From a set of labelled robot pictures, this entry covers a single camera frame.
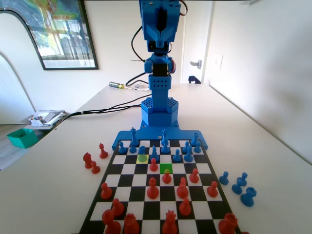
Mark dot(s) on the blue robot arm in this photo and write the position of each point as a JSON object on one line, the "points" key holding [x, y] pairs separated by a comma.
{"points": [[159, 114]]}

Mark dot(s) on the blue chess queen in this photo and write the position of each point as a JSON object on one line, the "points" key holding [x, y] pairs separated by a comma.
{"points": [[164, 133]]}

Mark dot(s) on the blue chess king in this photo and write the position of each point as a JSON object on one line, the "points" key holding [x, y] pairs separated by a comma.
{"points": [[133, 135]]}

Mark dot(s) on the blue chess bishop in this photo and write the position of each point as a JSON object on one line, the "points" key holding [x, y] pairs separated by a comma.
{"points": [[165, 145], [188, 155], [154, 154]]}

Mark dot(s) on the blue chess pawn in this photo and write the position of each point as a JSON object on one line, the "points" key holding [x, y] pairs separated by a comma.
{"points": [[237, 187], [223, 178], [177, 156], [132, 149], [186, 145], [122, 148], [197, 148], [242, 178]]}

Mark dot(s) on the red chess pawn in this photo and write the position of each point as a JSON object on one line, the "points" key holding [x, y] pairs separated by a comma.
{"points": [[118, 208], [212, 190], [153, 165], [110, 223], [166, 178], [106, 192], [185, 208], [95, 168], [194, 176]]}

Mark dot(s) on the red chess bishop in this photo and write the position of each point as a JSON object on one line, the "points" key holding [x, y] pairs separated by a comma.
{"points": [[152, 190], [103, 151]]}

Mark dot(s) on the black white chess board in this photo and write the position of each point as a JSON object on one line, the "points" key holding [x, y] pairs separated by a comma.
{"points": [[139, 181]]}

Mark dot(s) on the red chess queen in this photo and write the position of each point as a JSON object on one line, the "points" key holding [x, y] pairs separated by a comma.
{"points": [[169, 224]]}

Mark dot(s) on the white plastic packet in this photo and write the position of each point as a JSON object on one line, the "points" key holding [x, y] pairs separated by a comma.
{"points": [[141, 87]]}

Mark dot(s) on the blue table clamp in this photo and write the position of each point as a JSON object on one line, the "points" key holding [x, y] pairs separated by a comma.
{"points": [[194, 80]]}

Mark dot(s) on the white door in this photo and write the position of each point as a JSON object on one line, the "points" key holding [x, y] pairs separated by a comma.
{"points": [[195, 36]]}

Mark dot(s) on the stack of papers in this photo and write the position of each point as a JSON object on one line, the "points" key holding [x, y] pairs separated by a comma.
{"points": [[46, 117]]}

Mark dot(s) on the black framed picture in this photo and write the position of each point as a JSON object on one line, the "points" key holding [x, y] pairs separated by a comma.
{"points": [[68, 36]]}

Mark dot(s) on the green plastic bin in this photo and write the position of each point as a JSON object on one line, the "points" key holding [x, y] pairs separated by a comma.
{"points": [[22, 139]]}

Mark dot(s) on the white arched panel black edge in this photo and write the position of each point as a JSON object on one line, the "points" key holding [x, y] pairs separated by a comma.
{"points": [[14, 48]]}

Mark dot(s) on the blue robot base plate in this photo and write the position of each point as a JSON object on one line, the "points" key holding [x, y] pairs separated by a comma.
{"points": [[124, 136]]}

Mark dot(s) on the white light switch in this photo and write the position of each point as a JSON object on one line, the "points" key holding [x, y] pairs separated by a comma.
{"points": [[218, 62]]}

